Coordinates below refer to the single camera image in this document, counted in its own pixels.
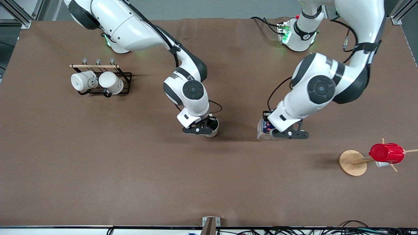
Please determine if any grey ceramic mug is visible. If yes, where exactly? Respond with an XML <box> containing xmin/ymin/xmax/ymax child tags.
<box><xmin>204</xmin><ymin>117</ymin><xmax>220</xmax><ymax>138</ymax></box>

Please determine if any blue milk carton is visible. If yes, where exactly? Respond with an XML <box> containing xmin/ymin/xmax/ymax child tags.
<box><xmin>257</xmin><ymin>110</ymin><xmax>276</xmax><ymax>140</ymax></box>

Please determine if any red plastic cup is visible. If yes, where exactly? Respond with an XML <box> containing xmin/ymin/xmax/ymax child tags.
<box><xmin>369</xmin><ymin>143</ymin><xmax>406</xmax><ymax>165</ymax></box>

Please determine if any wooden mug tree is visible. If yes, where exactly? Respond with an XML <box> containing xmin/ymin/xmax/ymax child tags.
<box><xmin>339</xmin><ymin>138</ymin><xmax>418</xmax><ymax>177</ymax></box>

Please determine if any white mug with black handle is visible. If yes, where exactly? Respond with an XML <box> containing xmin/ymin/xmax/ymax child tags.
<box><xmin>98</xmin><ymin>71</ymin><xmax>124</xmax><ymax>98</ymax></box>

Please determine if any black left base cable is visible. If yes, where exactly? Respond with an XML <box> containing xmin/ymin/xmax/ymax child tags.
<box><xmin>250</xmin><ymin>16</ymin><xmax>282</xmax><ymax>35</ymax></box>

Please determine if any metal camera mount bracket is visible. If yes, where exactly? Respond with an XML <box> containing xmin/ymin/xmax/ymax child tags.
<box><xmin>202</xmin><ymin>216</ymin><xmax>221</xmax><ymax>235</ymax></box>

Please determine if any black wire mug rack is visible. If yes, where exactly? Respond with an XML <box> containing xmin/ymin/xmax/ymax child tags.
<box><xmin>69</xmin><ymin>58</ymin><xmax>133</xmax><ymax>98</ymax></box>

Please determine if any white mug with grey handle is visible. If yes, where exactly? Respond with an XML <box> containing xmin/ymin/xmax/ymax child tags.
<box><xmin>71</xmin><ymin>70</ymin><xmax>98</xmax><ymax>93</ymax></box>

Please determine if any aluminium frame post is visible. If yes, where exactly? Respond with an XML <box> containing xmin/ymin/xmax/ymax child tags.
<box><xmin>0</xmin><ymin>0</ymin><xmax>45</xmax><ymax>29</ymax></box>
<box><xmin>390</xmin><ymin>0</ymin><xmax>414</xmax><ymax>26</ymax></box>

